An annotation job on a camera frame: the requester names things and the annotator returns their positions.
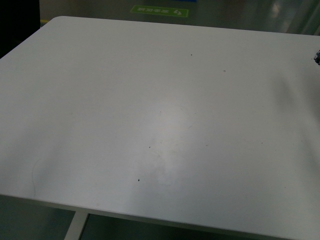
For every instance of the bystander in black clothes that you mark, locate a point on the bystander in black clothes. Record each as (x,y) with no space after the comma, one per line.
(19,19)

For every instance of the red mushroom push button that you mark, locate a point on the red mushroom push button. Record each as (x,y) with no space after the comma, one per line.
(317,58)

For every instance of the white table leg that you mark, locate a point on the white table leg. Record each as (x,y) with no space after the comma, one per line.
(77,226)

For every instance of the green floor sign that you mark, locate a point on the green floor sign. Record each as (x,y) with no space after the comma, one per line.
(160,11)

